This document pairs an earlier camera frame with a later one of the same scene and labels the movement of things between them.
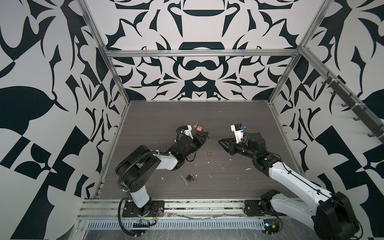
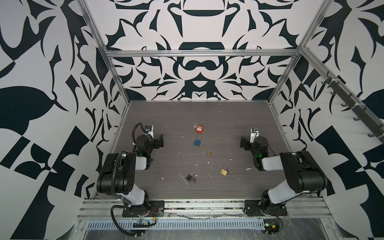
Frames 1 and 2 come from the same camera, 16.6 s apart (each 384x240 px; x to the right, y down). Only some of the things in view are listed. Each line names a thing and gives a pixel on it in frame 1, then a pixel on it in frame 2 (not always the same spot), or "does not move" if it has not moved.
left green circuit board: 141,223 does not move
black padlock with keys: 192,177 does not move
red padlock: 199,128 does not move
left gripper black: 198,139 to 156,144
